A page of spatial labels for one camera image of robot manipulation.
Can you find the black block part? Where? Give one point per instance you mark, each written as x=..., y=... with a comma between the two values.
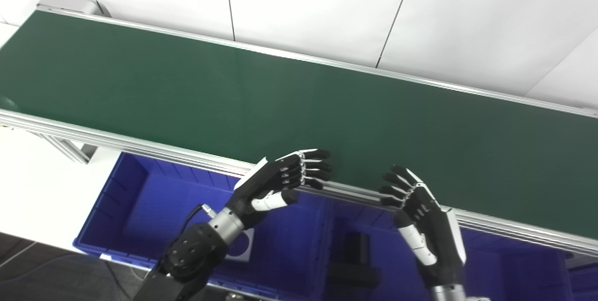
x=355, y=254

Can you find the aluminium conveyor leg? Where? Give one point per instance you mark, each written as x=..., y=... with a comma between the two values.
x=74, y=151

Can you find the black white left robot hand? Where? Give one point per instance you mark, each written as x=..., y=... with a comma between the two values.
x=266, y=184

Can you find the green conveyor belt aluminium frame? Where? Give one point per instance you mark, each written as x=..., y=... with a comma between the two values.
x=299, y=104

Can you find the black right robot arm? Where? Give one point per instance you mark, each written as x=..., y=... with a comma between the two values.
x=448, y=294

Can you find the white square part round hole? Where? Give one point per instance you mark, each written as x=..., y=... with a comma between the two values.
x=251, y=240

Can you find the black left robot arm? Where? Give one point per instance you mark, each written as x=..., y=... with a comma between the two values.
x=191, y=254

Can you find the grey conveyor end housing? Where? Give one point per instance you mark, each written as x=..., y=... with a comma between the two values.
x=65, y=3

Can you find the blue plastic bin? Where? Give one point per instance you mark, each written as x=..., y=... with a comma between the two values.
x=586, y=282
x=154, y=207
x=504, y=273

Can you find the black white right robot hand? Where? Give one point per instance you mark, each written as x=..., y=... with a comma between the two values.
x=439, y=240

